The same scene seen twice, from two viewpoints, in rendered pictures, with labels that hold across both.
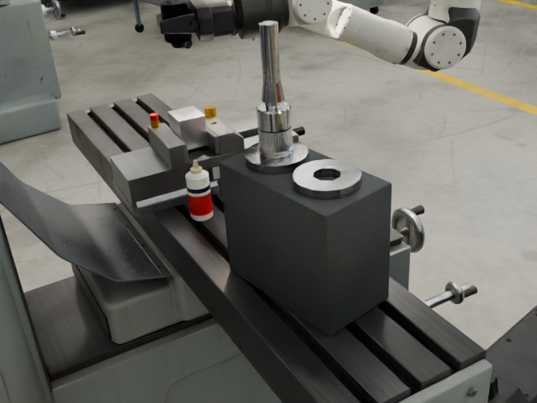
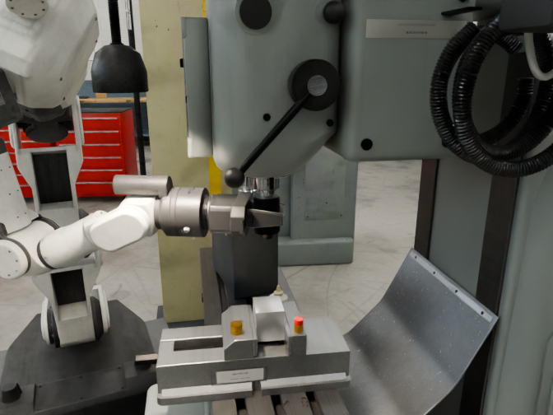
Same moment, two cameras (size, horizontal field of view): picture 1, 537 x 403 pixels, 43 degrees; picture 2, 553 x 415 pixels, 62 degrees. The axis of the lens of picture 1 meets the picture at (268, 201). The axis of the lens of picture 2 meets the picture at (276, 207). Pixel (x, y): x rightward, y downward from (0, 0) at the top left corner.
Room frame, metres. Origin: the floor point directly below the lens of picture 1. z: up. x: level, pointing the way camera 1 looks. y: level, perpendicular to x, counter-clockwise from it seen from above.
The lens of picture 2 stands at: (1.91, 0.38, 1.48)
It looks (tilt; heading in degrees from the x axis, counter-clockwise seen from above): 17 degrees down; 197
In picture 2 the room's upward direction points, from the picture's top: straight up
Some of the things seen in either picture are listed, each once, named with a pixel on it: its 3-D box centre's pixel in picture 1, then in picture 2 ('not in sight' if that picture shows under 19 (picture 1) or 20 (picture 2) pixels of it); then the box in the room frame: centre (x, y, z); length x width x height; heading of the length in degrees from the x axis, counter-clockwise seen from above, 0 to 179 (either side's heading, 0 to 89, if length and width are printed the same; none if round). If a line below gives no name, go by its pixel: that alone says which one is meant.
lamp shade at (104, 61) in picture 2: not in sight; (118, 67); (1.35, -0.01, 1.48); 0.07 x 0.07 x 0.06
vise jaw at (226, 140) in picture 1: (216, 132); (238, 330); (1.20, 0.09, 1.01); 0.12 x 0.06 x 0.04; 25
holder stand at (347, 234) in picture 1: (304, 226); (243, 244); (0.81, -0.05, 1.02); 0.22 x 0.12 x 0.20; 38
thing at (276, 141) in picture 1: (275, 133); not in sight; (0.85, -0.02, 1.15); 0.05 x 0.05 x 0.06
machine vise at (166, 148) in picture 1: (205, 151); (253, 346); (1.19, 0.11, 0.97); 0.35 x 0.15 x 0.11; 115
